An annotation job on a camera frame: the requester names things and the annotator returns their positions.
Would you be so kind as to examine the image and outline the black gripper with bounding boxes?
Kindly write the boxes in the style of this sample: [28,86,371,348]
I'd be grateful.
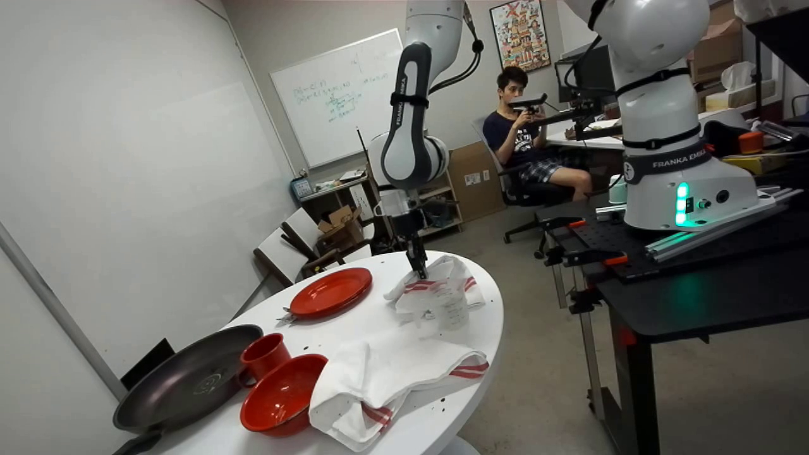
[391,210,429,277]

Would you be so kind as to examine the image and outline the white towel red stripes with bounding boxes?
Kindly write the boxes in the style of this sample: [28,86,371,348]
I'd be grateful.
[381,252,487,327]

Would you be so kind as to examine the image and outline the crumpled white red-striped towel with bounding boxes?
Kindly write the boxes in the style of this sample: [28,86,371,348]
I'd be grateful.
[305,323,492,455]

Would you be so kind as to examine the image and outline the wooden shelf unit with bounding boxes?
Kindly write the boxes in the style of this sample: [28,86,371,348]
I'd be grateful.
[414,172,464,241]

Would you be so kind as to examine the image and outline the clear plastic measuring cup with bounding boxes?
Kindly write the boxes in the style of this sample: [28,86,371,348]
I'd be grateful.
[401,287,472,339]

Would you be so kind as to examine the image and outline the crumpled brown cardboard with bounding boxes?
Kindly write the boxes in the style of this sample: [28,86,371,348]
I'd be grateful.
[316,204,366,251]

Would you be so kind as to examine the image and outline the brown cardboard box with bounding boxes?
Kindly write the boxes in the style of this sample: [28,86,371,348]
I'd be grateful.
[444,138,508,225]

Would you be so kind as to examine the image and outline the red plate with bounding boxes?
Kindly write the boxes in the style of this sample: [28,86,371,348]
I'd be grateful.
[285,265,377,320]

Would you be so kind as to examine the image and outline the small cluttered side table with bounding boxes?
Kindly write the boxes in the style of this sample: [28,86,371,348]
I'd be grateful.
[287,169,374,222]

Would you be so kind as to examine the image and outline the wooden folding chair white cushions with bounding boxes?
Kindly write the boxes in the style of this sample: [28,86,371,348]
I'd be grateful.
[251,204,374,287]

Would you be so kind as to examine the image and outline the black swivel chair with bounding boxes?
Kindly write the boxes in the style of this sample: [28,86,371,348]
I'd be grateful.
[496,160,583,247]

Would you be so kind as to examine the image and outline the seated person dark shirt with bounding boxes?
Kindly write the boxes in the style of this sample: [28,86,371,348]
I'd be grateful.
[481,62,593,208]

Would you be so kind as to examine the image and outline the red cup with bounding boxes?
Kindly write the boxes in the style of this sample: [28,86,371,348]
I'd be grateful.
[237,330,294,385]

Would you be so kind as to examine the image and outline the black handheld controller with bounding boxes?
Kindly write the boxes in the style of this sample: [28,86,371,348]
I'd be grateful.
[506,90,551,114]

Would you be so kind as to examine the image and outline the red bowl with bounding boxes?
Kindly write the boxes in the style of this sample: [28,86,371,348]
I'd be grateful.
[237,351,331,438]

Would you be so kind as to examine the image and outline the black computer monitor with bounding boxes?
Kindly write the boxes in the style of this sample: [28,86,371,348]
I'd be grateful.
[551,45,617,108]

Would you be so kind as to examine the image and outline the dark frying pan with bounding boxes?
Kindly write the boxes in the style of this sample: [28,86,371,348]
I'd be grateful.
[110,320,268,455]

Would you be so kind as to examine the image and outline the black robot desk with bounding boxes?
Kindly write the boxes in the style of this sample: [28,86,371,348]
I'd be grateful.
[539,196,809,455]

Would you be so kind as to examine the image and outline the small orange-red cup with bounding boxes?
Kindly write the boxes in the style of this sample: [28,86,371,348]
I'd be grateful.
[739,129,769,157]

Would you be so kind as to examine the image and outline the stacked cardboard boxes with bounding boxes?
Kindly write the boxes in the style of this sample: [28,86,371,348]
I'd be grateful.
[684,0,752,86]

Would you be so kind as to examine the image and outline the black overhead shelf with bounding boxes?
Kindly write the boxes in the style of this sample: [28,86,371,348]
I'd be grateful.
[744,6,809,86]

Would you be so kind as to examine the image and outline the round white pedestal table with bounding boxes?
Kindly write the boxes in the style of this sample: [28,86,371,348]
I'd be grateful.
[110,247,508,455]

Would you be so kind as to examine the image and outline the black clamp orange handle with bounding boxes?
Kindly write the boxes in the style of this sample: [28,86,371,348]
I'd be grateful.
[539,212,610,254]
[565,251,639,315]

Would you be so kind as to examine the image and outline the wall whiteboard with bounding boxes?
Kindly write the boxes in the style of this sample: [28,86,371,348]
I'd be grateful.
[268,26,409,172]

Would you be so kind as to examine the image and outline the colourful wall poster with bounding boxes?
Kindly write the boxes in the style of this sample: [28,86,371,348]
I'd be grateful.
[487,0,553,75]

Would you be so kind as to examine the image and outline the black wall box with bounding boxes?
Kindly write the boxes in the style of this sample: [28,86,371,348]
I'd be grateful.
[119,337,177,391]

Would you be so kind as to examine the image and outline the aluminium rail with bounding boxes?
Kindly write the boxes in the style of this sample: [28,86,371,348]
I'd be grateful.
[642,184,807,265]

